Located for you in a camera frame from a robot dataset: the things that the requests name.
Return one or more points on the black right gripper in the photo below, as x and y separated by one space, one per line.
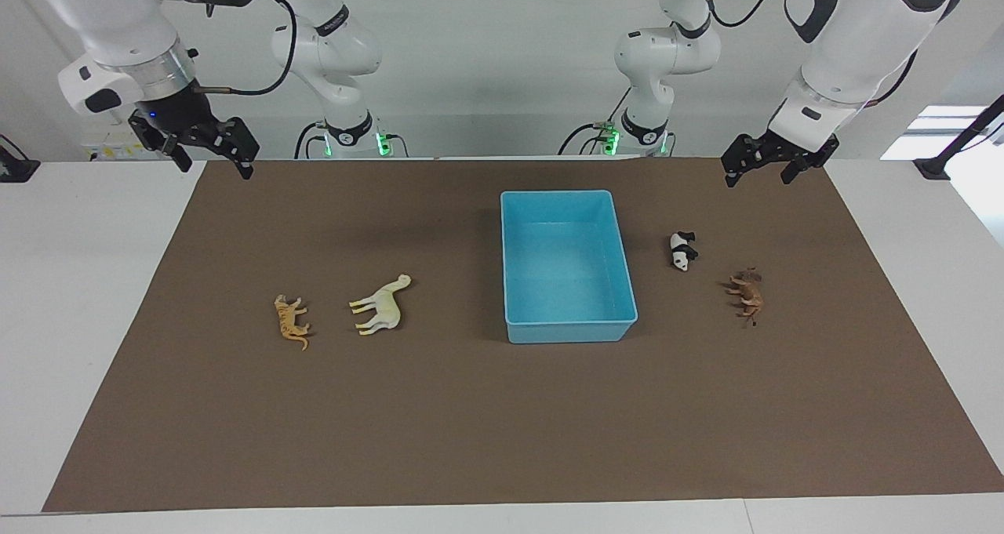
200 130

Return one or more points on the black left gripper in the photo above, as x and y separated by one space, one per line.
776 148

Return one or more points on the black white panda toy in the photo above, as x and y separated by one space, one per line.
682 250

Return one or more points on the brown lion toy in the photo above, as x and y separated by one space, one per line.
749 295

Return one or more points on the cream white horse toy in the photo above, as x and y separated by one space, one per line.
384 306

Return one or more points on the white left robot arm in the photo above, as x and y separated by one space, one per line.
863 32

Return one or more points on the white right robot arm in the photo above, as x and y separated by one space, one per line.
118 16

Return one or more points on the blue plastic storage box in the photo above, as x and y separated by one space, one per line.
565 267

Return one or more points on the black stand with pole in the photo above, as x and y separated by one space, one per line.
937 165

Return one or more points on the bright window opening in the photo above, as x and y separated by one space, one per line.
933 134

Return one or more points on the orange tiger toy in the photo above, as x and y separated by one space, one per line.
292 322

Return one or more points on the black table clamp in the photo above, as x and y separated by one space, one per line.
14 169

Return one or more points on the brown table mat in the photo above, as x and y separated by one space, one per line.
471 424

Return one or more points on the white wall socket box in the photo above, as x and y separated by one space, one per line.
110 151

